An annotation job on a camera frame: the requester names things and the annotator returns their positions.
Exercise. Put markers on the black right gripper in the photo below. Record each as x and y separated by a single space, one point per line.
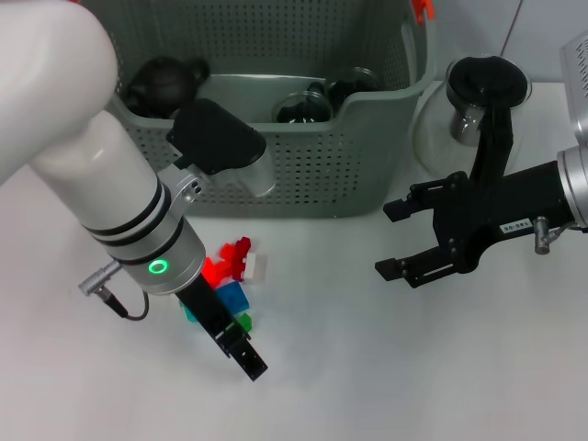
505 202

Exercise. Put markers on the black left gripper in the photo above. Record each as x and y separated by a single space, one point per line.
206 308

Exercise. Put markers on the green toy block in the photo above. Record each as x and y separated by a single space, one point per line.
246 321

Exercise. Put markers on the blue toy block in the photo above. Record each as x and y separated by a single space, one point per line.
235 298

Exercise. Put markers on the teal toy block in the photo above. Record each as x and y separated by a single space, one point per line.
188 316

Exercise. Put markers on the orange red toy block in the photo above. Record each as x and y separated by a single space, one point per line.
225 271

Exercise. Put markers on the dark red toy block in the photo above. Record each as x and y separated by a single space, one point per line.
241 257

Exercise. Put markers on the grey perforated storage basket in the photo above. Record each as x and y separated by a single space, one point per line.
321 161

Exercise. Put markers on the glass carafe with black lid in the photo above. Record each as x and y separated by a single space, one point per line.
487 78

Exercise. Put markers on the black teapot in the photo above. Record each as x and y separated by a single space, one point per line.
161 85

